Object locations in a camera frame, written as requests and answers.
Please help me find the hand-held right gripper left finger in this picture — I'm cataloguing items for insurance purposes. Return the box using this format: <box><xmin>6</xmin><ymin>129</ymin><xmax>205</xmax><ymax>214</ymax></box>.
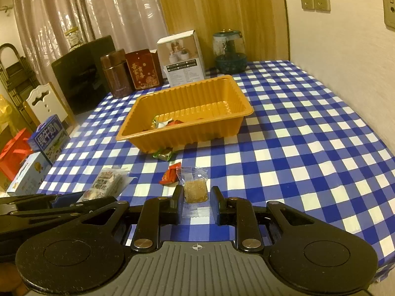
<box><xmin>79</xmin><ymin>185</ymin><xmax>186</xmax><ymax>252</ymax></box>

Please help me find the small labelled glass jar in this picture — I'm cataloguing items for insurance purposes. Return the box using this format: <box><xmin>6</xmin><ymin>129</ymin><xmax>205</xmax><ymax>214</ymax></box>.
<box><xmin>62</xmin><ymin>28</ymin><xmax>84</xmax><ymax>52</ymax></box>

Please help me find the yellow plastic bag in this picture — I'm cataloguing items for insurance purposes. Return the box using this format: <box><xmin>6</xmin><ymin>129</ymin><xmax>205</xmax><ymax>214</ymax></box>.
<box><xmin>0</xmin><ymin>95</ymin><xmax>13</xmax><ymax>134</ymax></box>

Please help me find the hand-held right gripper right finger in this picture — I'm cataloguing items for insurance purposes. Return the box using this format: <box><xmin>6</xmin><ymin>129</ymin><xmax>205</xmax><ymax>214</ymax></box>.
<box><xmin>212</xmin><ymin>186</ymin><xmax>319</xmax><ymax>252</ymax></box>

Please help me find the clear packet with nut bars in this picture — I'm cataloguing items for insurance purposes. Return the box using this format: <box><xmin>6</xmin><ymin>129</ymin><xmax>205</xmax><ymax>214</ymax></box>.
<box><xmin>77</xmin><ymin>166</ymin><xmax>132</xmax><ymax>203</ymax></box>

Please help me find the sheer white curtain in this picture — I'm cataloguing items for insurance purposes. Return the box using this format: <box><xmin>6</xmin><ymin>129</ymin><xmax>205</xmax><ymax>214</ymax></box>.
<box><xmin>12</xmin><ymin>0</ymin><xmax>169</xmax><ymax>79</ymax></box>

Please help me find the orange plastic tray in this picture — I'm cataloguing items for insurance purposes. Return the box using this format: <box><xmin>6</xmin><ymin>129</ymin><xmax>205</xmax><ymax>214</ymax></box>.
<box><xmin>116</xmin><ymin>74</ymin><xmax>254</xmax><ymax>154</ymax></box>

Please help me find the light blue carton box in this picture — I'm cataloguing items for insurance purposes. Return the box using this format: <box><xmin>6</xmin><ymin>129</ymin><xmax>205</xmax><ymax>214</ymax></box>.
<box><xmin>6</xmin><ymin>152</ymin><xmax>52</xmax><ymax>197</ymax></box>

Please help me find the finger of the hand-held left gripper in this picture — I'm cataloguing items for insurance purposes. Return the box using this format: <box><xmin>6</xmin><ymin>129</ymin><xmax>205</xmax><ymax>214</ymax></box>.
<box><xmin>0</xmin><ymin>192</ymin><xmax>84</xmax><ymax>211</ymax></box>
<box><xmin>0</xmin><ymin>195</ymin><xmax>119</xmax><ymax>227</ymax></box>

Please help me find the blue milk carton box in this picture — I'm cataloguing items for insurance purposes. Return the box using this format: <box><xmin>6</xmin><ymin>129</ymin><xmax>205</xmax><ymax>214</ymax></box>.
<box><xmin>27</xmin><ymin>114</ymin><xmax>71</xmax><ymax>165</ymax></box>

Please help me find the dark metal rack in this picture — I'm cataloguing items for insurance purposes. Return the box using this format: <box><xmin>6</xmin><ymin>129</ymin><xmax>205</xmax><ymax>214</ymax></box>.
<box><xmin>0</xmin><ymin>43</ymin><xmax>41</xmax><ymax>122</ymax></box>

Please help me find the beige wall switch plate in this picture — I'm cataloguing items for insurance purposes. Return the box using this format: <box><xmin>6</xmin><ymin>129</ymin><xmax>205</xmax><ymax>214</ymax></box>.
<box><xmin>381</xmin><ymin>0</ymin><xmax>395</xmax><ymax>32</ymax></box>

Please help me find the red gift box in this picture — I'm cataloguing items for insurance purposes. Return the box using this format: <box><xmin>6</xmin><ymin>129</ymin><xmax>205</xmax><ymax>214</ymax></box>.
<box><xmin>125</xmin><ymin>49</ymin><xmax>164</xmax><ymax>92</ymax></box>

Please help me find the red paper bag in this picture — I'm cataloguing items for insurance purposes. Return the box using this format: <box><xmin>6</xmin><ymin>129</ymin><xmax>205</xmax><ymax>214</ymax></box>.
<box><xmin>0</xmin><ymin>128</ymin><xmax>33</xmax><ymax>182</ymax></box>

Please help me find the glass jar with teal base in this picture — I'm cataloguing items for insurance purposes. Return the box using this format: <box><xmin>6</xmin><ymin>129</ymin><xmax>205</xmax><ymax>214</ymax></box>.
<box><xmin>212</xmin><ymin>30</ymin><xmax>248</xmax><ymax>74</ymax></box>

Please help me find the green wrapped candy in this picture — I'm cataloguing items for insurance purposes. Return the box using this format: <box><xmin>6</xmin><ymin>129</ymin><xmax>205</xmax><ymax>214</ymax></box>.
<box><xmin>152</xmin><ymin>147</ymin><xmax>174</xmax><ymax>162</ymax></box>

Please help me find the white and green snack packet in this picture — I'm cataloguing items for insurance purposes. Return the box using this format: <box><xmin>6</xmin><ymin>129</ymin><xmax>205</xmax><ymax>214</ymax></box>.
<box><xmin>152</xmin><ymin>115</ymin><xmax>170</xmax><ymax>129</ymax></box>

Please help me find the brown metal canister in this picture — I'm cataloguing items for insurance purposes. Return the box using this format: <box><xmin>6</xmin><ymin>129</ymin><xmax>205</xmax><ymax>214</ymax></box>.
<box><xmin>100</xmin><ymin>49</ymin><xmax>133</xmax><ymax>99</ymax></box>

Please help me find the black appliance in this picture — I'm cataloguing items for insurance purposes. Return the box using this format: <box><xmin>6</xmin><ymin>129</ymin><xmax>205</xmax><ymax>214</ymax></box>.
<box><xmin>51</xmin><ymin>35</ymin><xmax>117</xmax><ymax>115</ymax></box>

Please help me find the white wooden chair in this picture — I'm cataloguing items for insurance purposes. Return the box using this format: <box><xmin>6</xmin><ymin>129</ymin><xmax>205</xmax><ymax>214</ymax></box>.
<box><xmin>22</xmin><ymin>82</ymin><xmax>68</xmax><ymax>125</ymax></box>

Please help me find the white product box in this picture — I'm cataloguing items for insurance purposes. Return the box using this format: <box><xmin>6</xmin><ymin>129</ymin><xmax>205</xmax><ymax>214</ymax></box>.
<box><xmin>156</xmin><ymin>30</ymin><xmax>206</xmax><ymax>87</ymax></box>

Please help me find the blue checked tablecloth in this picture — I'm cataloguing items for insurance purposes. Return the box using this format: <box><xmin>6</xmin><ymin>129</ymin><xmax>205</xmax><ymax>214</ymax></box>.
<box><xmin>36</xmin><ymin>60</ymin><xmax>395</xmax><ymax>286</ymax></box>

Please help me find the clear packet with brown cracker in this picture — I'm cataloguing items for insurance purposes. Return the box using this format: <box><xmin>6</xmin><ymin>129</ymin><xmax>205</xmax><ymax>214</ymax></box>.
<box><xmin>178</xmin><ymin>166</ymin><xmax>211</xmax><ymax>218</ymax></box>

